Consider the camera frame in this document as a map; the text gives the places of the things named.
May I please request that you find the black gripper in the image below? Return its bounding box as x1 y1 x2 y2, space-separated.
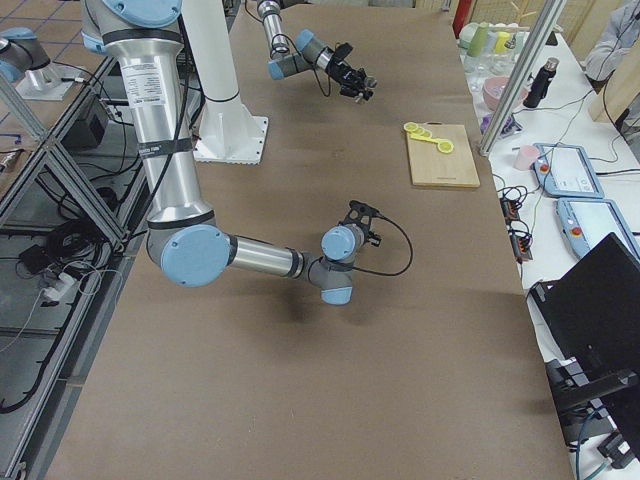
357 222 382 247
327 60 369 103

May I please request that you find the steel measuring jigger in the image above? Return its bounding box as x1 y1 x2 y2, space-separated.
356 76 377 103

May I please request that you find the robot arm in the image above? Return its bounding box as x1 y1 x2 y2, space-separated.
81 1 374 305
256 1 377 102

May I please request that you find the green plastic cup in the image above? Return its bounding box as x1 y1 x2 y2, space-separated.
467 22 489 58

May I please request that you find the yellow plastic cup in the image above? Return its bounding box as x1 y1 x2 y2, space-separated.
494 31 511 55

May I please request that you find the pink plastic cup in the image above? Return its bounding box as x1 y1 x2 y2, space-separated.
513 145 540 171

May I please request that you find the lemon slice end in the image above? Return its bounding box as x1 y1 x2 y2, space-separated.
403 122 419 133

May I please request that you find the wooden cutting board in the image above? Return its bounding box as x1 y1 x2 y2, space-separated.
404 122 480 188

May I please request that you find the yellow plastic spoon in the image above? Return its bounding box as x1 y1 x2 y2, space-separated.
410 133 454 148

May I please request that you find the pink bowl with ice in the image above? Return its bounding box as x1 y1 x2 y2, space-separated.
482 76 510 111

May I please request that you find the purple cloth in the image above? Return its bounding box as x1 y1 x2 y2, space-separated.
480 113 521 137

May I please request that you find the black water bottle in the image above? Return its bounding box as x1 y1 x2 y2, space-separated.
523 57 559 109

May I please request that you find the teach pendant far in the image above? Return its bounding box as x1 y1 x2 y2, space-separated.
533 143 604 199

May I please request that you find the teach pendant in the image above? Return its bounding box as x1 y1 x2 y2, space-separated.
533 143 604 199
556 198 639 259

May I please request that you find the teach pendant near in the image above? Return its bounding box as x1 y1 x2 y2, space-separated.
556 198 639 259

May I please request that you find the black laptop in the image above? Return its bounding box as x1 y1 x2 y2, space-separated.
530 233 639 452

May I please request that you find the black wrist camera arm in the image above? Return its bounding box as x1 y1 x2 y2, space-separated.
334 42 353 59
339 200 381 230

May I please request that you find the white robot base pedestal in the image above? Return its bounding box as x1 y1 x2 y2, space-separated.
181 0 268 165

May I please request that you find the aluminium frame post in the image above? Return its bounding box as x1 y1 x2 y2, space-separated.
478 0 567 157

